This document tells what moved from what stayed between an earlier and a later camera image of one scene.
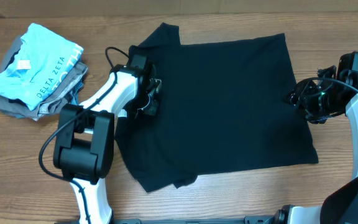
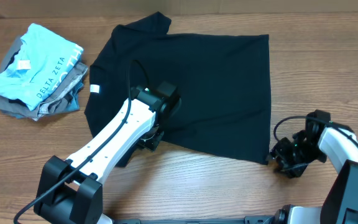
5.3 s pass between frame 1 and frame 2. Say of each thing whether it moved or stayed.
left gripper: moved
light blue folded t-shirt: stayed
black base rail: stayed
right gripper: moved
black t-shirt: moved
